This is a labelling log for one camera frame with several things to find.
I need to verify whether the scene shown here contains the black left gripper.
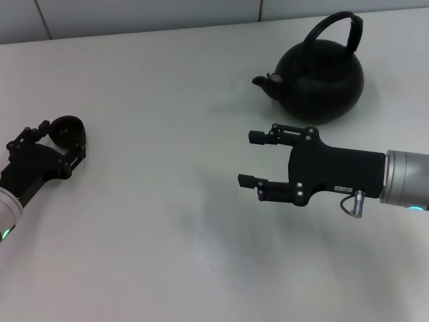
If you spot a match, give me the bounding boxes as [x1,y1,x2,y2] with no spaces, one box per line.
[0,120,88,207]

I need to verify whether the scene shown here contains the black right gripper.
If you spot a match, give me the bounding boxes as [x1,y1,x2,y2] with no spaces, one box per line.
[237,123,386,206]

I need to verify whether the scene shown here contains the small black teacup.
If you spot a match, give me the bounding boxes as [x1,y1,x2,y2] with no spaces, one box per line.
[49,115,87,150]

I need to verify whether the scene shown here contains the black round teapot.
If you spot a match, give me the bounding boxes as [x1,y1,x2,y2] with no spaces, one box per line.
[251,11,365,126]

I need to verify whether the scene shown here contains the right gripper connector cable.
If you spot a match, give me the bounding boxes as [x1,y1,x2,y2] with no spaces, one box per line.
[340,189,367,219]

